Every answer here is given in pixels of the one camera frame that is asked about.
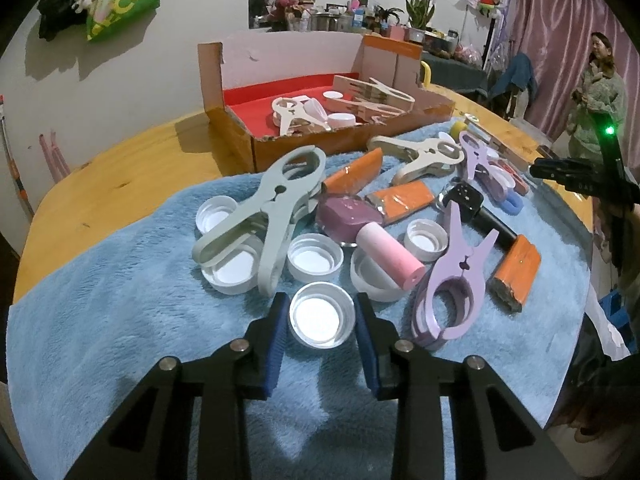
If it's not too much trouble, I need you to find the grey-green large clamp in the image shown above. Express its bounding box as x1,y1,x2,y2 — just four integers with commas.
192,145,326,297

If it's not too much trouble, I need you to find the pink cylinder bottle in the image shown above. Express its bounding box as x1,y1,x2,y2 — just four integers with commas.
356,222,425,290

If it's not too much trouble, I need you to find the orange packet back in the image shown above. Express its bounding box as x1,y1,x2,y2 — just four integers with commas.
322,148,383,194

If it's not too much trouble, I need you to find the blue fleece towel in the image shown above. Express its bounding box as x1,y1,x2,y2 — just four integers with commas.
5,123,594,480

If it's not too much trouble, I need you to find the orange wrapped packet front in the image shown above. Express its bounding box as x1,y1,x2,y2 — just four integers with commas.
489,235,541,313

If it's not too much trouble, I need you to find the broom stick orange tip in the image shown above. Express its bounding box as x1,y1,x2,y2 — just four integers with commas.
0,96,35,219

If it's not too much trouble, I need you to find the pink bunny plush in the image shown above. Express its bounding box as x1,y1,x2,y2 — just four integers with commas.
270,0,299,26

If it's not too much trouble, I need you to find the purple nail polish bottle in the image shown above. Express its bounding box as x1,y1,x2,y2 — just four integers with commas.
316,194,384,247

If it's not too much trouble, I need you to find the cardboard box red bottom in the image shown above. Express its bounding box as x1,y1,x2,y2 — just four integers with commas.
198,32,454,172

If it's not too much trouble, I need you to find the white lid left back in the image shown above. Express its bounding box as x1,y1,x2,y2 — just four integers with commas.
195,195,238,235

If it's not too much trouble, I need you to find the cream clamp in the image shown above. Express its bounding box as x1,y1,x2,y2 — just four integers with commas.
367,136,465,185

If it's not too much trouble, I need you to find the white lid under grey clamp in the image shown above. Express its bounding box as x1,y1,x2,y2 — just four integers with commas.
201,235,264,296

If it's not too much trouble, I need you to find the white clamp in box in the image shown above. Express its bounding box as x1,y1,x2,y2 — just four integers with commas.
271,96,331,136

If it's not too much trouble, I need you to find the person in grey sweater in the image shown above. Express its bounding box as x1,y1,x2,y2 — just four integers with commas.
564,32,627,162

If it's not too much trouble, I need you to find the large purple clamp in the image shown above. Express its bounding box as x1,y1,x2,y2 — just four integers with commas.
459,130,515,203

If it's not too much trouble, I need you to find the black shower head brush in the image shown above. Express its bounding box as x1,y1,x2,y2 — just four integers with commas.
437,179,518,252

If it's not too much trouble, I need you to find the white jar lid front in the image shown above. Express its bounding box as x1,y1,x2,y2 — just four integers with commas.
288,282,356,350

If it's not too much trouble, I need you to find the black bag with plush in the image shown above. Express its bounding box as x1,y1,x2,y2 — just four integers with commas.
37,0,109,42

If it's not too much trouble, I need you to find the small white lid right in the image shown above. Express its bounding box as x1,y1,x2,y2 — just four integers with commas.
404,219,449,263

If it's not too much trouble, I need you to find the potted green plant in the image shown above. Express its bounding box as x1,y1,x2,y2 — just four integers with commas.
405,0,436,30

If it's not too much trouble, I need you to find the wooden clamp in box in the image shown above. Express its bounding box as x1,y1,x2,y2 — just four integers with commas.
323,75,416,122

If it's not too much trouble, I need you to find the small purple clamp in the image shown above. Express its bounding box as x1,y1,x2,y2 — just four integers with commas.
411,200,498,351

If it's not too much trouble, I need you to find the pink curtain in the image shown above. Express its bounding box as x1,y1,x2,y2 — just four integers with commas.
511,0,639,142

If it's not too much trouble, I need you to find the blue round tape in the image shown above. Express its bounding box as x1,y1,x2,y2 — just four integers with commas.
497,190,524,216

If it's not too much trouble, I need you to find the large pink-beige clamp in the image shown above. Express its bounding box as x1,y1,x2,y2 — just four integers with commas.
466,122,530,172

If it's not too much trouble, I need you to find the white lid centre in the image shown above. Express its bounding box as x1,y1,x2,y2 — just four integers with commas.
286,233,344,283

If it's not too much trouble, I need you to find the orange packet middle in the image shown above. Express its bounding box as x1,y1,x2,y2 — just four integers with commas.
366,181,435,226

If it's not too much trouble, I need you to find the dark covered side table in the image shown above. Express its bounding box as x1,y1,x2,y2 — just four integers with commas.
422,51,488,101

